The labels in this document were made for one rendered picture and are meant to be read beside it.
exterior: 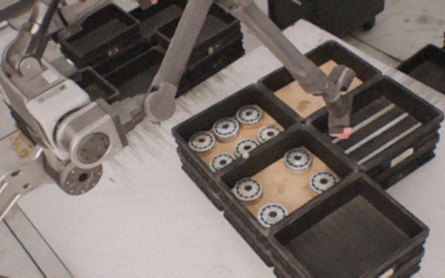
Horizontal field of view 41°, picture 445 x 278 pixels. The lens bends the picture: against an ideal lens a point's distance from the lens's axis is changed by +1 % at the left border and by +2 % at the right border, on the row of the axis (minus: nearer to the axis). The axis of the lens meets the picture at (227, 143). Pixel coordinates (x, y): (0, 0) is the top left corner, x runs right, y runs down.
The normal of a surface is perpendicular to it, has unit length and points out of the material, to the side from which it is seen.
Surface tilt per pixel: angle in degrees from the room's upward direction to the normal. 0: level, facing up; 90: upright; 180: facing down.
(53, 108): 0
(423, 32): 0
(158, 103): 54
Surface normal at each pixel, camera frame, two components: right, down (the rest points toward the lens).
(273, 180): -0.11, -0.67
